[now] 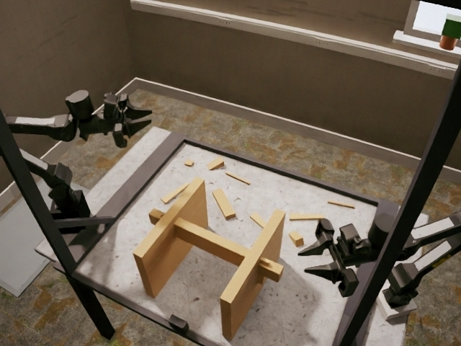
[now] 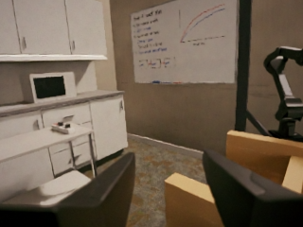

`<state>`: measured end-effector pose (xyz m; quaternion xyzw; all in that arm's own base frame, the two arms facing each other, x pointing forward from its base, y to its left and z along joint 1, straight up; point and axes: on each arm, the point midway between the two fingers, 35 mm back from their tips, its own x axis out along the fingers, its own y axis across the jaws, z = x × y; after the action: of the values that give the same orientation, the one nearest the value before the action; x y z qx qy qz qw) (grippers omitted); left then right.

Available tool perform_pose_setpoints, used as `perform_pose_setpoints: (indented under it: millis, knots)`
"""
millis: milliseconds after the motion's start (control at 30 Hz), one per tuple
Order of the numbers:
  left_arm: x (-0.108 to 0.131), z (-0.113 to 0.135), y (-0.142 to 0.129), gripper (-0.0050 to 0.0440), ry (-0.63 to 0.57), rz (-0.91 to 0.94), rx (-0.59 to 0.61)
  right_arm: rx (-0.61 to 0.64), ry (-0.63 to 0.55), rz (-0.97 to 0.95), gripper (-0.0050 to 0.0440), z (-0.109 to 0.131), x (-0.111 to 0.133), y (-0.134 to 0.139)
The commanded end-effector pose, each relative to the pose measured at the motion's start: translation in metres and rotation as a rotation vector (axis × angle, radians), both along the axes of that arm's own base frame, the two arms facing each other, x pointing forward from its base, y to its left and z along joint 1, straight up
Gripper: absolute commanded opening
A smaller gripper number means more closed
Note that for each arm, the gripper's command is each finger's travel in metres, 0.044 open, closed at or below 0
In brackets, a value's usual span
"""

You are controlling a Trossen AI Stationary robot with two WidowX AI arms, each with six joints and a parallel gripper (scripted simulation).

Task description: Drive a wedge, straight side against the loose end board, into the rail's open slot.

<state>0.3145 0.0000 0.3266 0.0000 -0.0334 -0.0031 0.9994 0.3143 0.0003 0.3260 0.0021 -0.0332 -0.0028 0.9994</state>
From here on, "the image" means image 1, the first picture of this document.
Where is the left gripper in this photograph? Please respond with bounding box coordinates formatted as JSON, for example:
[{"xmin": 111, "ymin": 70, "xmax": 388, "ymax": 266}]
[{"xmin": 96, "ymin": 94, "xmax": 153, "ymax": 148}]

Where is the wooden rail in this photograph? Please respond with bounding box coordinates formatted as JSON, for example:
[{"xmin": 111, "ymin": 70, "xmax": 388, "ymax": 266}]
[{"xmin": 149, "ymin": 208, "xmax": 284, "ymax": 283}]

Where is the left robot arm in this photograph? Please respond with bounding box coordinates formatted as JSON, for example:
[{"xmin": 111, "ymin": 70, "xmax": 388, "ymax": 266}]
[{"xmin": 4, "ymin": 90, "xmax": 119, "ymax": 209}]

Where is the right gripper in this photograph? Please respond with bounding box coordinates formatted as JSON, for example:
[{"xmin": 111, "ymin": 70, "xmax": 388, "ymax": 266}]
[{"xmin": 297, "ymin": 218, "xmax": 369, "ymax": 298}]

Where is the tan wooden board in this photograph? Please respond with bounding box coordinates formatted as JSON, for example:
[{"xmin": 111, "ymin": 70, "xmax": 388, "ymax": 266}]
[
  {"xmin": 133, "ymin": 177, "xmax": 208, "ymax": 299},
  {"xmin": 220, "ymin": 208, "xmax": 286, "ymax": 340}
]

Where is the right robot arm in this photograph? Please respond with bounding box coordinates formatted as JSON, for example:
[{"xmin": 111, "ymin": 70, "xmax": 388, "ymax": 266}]
[{"xmin": 336, "ymin": 209, "xmax": 461, "ymax": 309}]

